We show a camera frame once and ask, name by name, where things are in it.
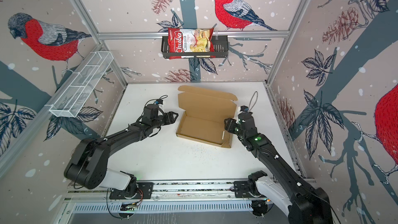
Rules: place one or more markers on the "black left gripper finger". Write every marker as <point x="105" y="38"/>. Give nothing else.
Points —
<point x="172" y="114"/>
<point x="172" y="120"/>

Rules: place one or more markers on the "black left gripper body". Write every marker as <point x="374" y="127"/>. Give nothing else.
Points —
<point x="162" y="120"/>

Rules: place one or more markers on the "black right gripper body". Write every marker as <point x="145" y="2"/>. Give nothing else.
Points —
<point x="240" y="133"/>

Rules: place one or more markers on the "brown cardboard paper box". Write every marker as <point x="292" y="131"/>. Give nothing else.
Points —
<point x="204" y="113"/>

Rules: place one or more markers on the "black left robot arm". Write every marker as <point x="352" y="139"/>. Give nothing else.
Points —
<point x="88" y="165"/>

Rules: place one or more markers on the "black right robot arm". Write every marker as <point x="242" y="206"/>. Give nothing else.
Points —
<point x="299" y="200"/>

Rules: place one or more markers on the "red cassava chips bag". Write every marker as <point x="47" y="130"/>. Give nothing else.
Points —
<point x="189" y="40"/>

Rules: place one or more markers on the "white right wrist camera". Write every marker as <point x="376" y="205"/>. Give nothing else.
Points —
<point x="244" y="110"/>

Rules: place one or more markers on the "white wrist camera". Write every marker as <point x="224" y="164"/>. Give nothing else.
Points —
<point x="159" y="102"/>
<point x="244" y="110"/>

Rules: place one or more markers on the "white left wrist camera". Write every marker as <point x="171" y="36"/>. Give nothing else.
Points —
<point x="159" y="102"/>

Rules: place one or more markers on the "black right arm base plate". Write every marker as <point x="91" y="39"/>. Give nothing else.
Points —
<point x="241" y="190"/>

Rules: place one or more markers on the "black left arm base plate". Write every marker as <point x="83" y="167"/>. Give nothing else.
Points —
<point x="136" y="191"/>

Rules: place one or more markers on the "aluminium front rail frame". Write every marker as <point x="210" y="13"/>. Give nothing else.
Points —
<point x="167" y="197"/>

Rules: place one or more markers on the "black wire wall basket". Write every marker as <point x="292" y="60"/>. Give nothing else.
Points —
<point x="220" y="45"/>

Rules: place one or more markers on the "white mesh wall shelf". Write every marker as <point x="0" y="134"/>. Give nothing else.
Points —
<point x="84" y="80"/>

